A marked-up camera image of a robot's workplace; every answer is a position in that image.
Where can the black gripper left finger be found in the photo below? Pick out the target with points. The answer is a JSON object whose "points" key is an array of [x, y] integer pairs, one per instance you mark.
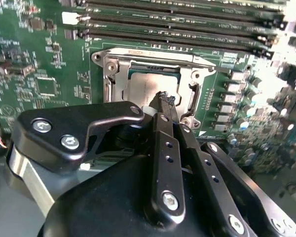
{"points": [[51, 116]]}

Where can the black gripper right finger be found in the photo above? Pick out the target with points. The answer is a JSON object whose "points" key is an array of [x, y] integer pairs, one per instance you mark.
{"points": [[210, 170]]}

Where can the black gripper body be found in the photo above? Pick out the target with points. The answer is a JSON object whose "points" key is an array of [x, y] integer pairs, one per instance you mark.
{"points": [[113, 202]]}

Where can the metal socket cover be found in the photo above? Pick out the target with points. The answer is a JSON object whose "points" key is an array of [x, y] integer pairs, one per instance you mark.
{"points": [[123, 81]]}

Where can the silver CPU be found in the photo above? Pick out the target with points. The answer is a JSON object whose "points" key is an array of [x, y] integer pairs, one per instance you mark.
{"points": [[148, 84]]}

